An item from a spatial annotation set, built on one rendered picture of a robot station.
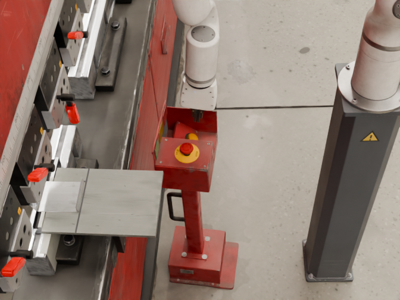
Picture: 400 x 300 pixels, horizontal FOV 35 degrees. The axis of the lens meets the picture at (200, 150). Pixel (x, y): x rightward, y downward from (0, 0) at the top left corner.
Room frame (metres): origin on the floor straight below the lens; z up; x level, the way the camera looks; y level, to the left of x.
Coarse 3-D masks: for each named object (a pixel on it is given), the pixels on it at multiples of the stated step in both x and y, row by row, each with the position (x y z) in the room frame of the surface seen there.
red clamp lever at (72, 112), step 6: (60, 96) 0.97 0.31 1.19; (66, 96) 0.97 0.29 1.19; (72, 96) 0.97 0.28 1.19; (66, 102) 0.97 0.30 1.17; (72, 102) 0.98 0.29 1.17; (66, 108) 0.97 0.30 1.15; (72, 108) 0.97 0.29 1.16; (72, 114) 0.97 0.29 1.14; (78, 114) 0.98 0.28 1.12; (72, 120) 0.97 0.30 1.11; (78, 120) 0.97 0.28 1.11
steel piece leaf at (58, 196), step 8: (48, 184) 0.87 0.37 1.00; (56, 184) 0.87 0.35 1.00; (64, 184) 0.86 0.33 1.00; (72, 184) 0.86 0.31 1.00; (80, 184) 0.85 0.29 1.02; (48, 192) 0.84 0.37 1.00; (56, 192) 0.84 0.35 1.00; (64, 192) 0.84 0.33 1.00; (72, 192) 0.84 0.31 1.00; (80, 192) 0.83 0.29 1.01; (48, 200) 0.82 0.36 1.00; (56, 200) 0.82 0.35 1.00; (64, 200) 0.82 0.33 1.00; (72, 200) 0.82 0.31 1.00; (40, 208) 0.80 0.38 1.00; (48, 208) 0.80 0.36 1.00; (56, 208) 0.80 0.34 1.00; (64, 208) 0.79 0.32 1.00; (72, 208) 0.79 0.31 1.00
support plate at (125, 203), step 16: (64, 176) 0.89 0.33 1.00; (80, 176) 0.88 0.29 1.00; (96, 176) 0.88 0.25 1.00; (112, 176) 0.88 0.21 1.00; (128, 176) 0.88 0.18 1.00; (144, 176) 0.87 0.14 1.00; (160, 176) 0.87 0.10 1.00; (96, 192) 0.84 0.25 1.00; (112, 192) 0.83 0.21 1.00; (128, 192) 0.83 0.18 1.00; (144, 192) 0.83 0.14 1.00; (160, 192) 0.82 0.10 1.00; (96, 208) 0.79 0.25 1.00; (112, 208) 0.79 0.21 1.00; (128, 208) 0.78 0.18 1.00; (144, 208) 0.78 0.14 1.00; (48, 224) 0.75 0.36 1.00; (64, 224) 0.75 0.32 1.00; (80, 224) 0.75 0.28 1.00; (96, 224) 0.75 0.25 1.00; (112, 224) 0.74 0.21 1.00; (128, 224) 0.74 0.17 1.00; (144, 224) 0.74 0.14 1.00
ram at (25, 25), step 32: (0, 0) 0.89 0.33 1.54; (32, 0) 1.02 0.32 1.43; (0, 32) 0.85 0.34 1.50; (32, 32) 0.97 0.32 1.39; (0, 64) 0.81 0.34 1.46; (0, 96) 0.77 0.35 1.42; (32, 96) 0.88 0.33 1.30; (0, 128) 0.73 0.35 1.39; (0, 160) 0.68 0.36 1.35; (0, 192) 0.64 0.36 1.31
